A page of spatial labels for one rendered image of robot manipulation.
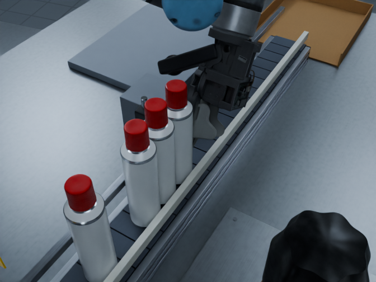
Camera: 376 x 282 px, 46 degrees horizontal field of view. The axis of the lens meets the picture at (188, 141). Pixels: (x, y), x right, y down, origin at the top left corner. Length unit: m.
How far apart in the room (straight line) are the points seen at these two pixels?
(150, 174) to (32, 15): 2.70
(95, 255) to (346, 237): 0.35
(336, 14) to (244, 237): 0.88
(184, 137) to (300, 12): 0.80
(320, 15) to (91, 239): 1.03
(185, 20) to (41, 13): 2.75
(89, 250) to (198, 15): 0.33
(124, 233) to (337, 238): 0.42
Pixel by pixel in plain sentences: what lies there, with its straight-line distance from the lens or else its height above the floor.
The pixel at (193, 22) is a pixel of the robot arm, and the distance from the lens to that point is 0.56.
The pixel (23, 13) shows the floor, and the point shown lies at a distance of 3.32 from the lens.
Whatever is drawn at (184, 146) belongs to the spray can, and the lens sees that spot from 0.71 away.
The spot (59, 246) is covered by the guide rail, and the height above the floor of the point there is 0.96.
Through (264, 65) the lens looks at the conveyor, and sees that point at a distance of 1.07.
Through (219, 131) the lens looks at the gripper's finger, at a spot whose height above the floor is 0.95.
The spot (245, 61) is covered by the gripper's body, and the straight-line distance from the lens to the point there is 0.71.
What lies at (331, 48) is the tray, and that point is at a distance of 1.26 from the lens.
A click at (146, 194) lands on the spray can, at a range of 0.66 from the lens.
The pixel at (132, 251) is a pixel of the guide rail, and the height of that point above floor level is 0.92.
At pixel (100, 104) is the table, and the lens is 1.04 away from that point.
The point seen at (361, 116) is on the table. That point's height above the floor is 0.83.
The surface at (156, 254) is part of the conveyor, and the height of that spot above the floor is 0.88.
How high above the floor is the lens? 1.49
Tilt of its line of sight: 45 degrees down
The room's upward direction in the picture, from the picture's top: straight up
